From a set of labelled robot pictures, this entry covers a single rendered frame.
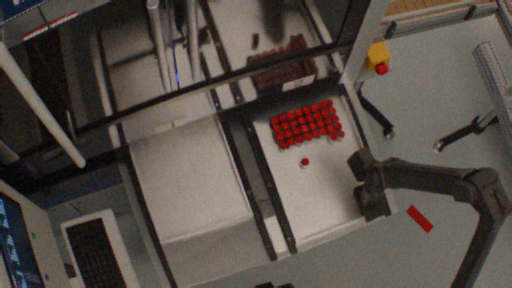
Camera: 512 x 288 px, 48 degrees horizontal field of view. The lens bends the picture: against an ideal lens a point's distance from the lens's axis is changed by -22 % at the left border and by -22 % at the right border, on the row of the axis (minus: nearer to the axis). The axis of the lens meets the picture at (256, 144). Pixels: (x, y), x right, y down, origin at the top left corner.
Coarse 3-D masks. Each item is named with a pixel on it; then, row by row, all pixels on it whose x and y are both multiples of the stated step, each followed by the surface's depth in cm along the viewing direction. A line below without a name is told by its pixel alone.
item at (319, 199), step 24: (264, 144) 190; (312, 144) 190; (336, 144) 191; (360, 144) 188; (288, 168) 188; (312, 168) 189; (336, 168) 189; (288, 192) 187; (312, 192) 187; (336, 192) 187; (288, 216) 182; (312, 216) 185; (336, 216) 185; (360, 216) 186
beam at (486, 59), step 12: (480, 48) 239; (492, 48) 239; (480, 60) 243; (492, 60) 237; (480, 72) 247; (492, 72) 236; (504, 72) 236; (492, 84) 239; (504, 84) 235; (492, 96) 243; (504, 108) 234; (504, 120) 237; (504, 132) 240
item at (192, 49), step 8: (192, 0) 99; (192, 8) 102; (192, 16) 105; (192, 24) 108; (192, 32) 111; (192, 40) 115; (184, 48) 133; (192, 48) 118; (192, 56) 122; (200, 56) 125; (192, 64) 126; (192, 72) 131; (200, 72) 132
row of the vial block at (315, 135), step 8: (320, 128) 187; (328, 128) 187; (336, 128) 187; (304, 136) 186; (312, 136) 187; (320, 136) 188; (328, 136) 190; (280, 144) 185; (288, 144) 185; (296, 144) 188; (280, 152) 189
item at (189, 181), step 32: (192, 128) 190; (160, 160) 187; (192, 160) 188; (224, 160) 188; (160, 192) 185; (192, 192) 186; (224, 192) 186; (160, 224) 183; (192, 224) 183; (224, 224) 183
